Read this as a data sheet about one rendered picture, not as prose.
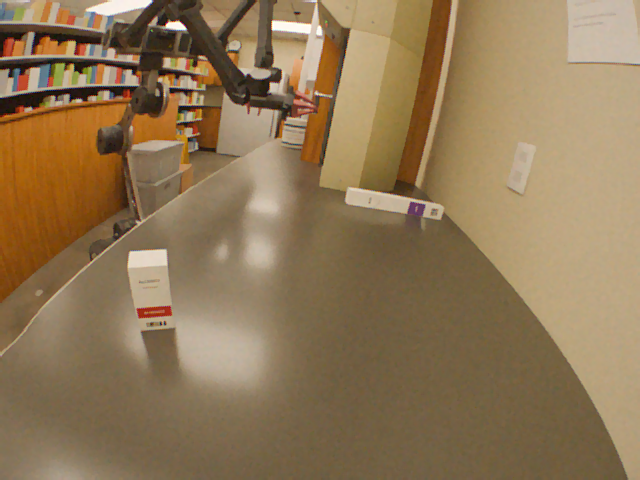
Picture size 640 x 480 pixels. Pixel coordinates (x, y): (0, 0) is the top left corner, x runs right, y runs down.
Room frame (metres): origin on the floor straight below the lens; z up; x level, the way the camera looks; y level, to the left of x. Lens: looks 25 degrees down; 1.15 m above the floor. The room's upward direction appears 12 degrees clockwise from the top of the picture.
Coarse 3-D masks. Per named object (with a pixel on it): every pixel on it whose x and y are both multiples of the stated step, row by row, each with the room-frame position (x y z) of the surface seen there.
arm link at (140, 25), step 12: (156, 0) 0.78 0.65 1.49; (168, 0) 0.75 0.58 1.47; (180, 0) 0.76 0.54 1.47; (192, 0) 0.80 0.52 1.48; (144, 12) 0.83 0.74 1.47; (156, 12) 0.83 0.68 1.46; (132, 24) 0.89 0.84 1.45; (144, 24) 0.88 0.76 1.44; (120, 36) 0.92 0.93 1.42; (132, 36) 0.92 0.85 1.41
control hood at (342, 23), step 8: (320, 0) 0.82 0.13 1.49; (328, 0) 0.82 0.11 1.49; (336, 0) 0.82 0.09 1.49; (344, 0) 0.82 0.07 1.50; (352, 0) 0.82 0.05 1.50; (320, 8) 0.89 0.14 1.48; (328, 8) 0.82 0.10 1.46; (336, 8) 0.82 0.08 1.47; (344, 8) 0.82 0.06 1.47; (352, 8) 0.82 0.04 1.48; (320, 16) 0.99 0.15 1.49; (328, 16) 0.88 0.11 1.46; (336, 16) 0.82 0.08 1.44; (344, 16) 0.82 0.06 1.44; (352, 16) 0.83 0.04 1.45; (320, 24) 1.10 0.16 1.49; (336, 24) 0.86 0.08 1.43; (344, 24) 0.82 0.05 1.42; (344, 32) 0.88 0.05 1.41
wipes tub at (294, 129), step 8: (288, 120) 1.49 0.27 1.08; (296, 120) 1.48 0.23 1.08; (304, 120) 1.53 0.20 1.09; (288, 128) 1.49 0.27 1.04; (296, 128) 1.48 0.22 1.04; (304, 128) 1.50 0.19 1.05; (288, 136) 1.48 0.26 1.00; (296, 136) 1.48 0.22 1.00; (288, 144) 1.48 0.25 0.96; (296, 144) 1.48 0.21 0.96
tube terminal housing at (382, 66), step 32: (384, 0) 0.83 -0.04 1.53; (416, 0) 0.90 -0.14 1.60; (352, 32) 0.82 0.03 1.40; (384, 32) 0.83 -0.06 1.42; (416, 32) 0.92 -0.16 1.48; (352, 64) 0.82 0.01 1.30; (384, 64) 0.83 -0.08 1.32; (416, 64) 0.95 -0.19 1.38; (352, 96) 0.83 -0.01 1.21; (384, 96) 0.85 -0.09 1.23; (352, 128) 0.83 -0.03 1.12; (384, 128) 0.88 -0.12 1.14; (352, 160) 0.83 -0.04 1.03; (384, 160) 0.90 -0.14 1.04
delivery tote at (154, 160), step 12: (144, 144) 2.51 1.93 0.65; (156, 144) 2.56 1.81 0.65; (168, 144) 2.62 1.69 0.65; (180, 144) 2.75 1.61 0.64; (132, 156) 2.26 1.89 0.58; (144, 156) 2.27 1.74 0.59; (156, 156) 2.28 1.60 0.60; (168, 156) 2.53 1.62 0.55; (180, 156) 2.81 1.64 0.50; (144, 168) 2.28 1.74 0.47; (156, 168) 2.31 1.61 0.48; (168, 168) 2.56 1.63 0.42; (144, 180) 2.29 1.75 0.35; (156, 180) 2.33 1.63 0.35
